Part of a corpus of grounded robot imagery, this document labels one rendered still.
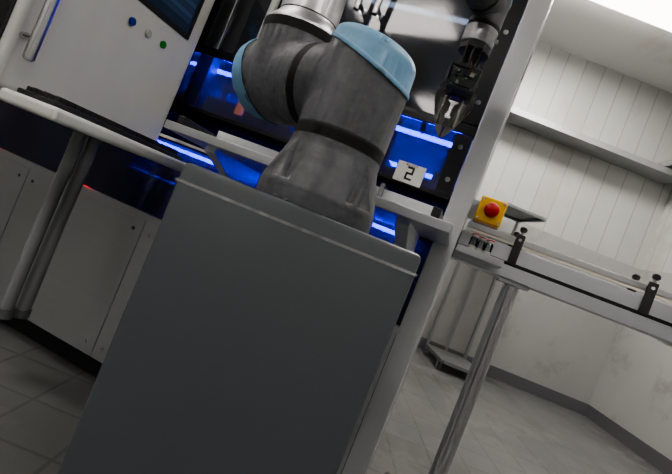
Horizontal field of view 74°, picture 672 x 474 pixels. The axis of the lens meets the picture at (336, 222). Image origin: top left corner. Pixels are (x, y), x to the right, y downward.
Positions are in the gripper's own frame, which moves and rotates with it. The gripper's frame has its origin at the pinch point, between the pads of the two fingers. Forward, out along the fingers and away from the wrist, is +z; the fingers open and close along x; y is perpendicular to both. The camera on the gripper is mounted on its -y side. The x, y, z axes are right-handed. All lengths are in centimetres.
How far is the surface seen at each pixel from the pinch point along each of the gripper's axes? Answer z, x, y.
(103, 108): 24, -89, -4
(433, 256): 27.9, 10.3, -22.7
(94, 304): 86, -87, -30
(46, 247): 69, -97, -12
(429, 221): 21.4, 4.9, 16.7
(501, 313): 36, 35, -34
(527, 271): 22, 37, -31
